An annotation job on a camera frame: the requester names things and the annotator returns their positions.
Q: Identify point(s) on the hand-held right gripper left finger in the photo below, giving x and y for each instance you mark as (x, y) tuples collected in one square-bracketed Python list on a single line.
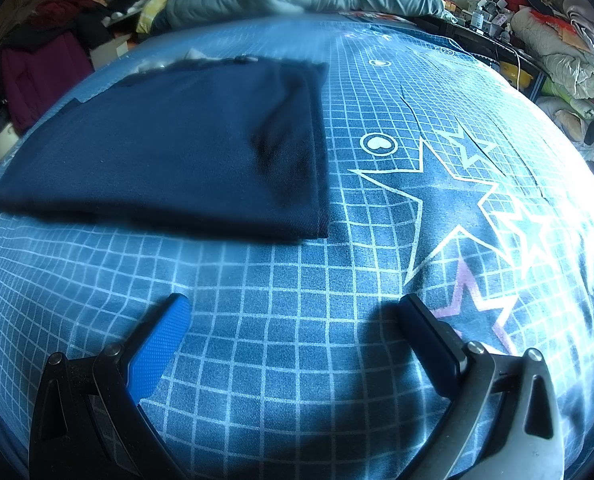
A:
[(157, 350)]

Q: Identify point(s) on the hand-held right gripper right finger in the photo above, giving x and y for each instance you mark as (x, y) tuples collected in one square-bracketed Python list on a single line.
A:
[(429, 340)]

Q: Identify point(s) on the navy and grey shirt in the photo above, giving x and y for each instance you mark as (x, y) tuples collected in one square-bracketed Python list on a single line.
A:
[(177, 150)]

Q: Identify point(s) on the blue grid bedsheet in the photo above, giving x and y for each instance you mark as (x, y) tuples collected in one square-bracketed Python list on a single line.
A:
[(277, 310)]

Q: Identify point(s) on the small white box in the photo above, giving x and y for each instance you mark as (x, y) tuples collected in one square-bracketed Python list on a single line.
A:
[(4, 145)]

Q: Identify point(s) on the yellow container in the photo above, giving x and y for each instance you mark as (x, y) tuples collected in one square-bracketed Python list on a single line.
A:
[(524, 77)]

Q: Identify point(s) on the magenta garment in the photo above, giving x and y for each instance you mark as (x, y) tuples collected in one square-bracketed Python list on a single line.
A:
[(37, 75)]

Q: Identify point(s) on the black desk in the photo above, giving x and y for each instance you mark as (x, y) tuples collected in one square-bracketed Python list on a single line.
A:
[(477, 42)]

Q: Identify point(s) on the pile of pale quilts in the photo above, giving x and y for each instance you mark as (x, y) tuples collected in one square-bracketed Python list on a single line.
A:
[(562, 55)]

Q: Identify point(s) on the black garment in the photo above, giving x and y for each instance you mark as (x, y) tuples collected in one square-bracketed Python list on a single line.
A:
[(89, 30)]

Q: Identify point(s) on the yellow cloth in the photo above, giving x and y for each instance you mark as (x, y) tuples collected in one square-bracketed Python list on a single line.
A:
[(152, 10)]

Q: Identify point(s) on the dark red garment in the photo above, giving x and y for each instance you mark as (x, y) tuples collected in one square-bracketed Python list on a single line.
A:
[(57, 10)]

